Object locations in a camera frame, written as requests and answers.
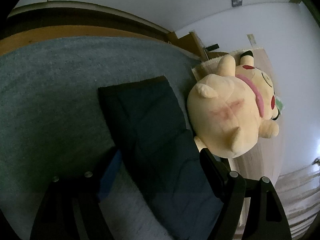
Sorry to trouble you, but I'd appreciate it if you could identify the dark navy puffer jacket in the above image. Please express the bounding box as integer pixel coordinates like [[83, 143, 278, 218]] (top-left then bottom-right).
[[97, 76, 236, 239]]

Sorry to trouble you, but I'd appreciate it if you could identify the beige pleated curtain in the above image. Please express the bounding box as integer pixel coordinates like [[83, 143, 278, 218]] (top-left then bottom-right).
[[275, 164, 319, 239]]

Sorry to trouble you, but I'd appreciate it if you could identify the yellow Pikachu plush toy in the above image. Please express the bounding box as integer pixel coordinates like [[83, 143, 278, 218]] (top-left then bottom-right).
[[186, 50, 281, 159]]

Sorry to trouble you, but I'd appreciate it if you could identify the green patterned cloth piece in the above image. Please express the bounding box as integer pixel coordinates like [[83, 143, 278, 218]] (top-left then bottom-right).
[[276, 96, 285, 115]]

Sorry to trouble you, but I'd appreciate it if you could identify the white wall socket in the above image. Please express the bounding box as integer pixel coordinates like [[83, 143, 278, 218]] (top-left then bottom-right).
[[247, 34, 257, 47]]

